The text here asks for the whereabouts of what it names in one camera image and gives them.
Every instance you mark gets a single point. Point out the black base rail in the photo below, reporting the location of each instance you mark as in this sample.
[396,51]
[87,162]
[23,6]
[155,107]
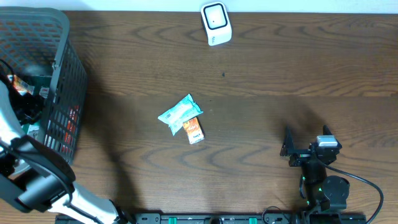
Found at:
[272,217]

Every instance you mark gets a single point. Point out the small orange snack box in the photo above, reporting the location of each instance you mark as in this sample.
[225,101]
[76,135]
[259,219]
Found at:
[193,130]

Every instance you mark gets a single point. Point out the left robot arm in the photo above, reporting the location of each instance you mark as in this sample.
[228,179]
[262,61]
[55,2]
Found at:
[35,177]

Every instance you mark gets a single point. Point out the teal wet wipes packet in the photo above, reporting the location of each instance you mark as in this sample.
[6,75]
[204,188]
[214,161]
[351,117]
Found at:
[183,111]

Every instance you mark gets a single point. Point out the white barcode scanner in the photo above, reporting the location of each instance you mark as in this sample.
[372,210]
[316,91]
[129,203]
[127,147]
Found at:
[216,23]

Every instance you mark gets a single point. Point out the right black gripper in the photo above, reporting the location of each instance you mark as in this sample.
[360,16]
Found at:
[300,155]

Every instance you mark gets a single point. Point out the orange box in basket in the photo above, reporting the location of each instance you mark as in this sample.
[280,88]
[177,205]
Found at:
[20,85]

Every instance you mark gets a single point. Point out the grey plastic shopping basket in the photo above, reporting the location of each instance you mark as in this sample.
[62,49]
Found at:
[35,41]

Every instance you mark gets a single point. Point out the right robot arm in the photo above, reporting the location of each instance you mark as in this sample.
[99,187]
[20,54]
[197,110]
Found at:
[325,194]

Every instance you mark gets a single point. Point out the green white 3M package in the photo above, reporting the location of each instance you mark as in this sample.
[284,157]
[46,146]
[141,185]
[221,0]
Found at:
[41,84]

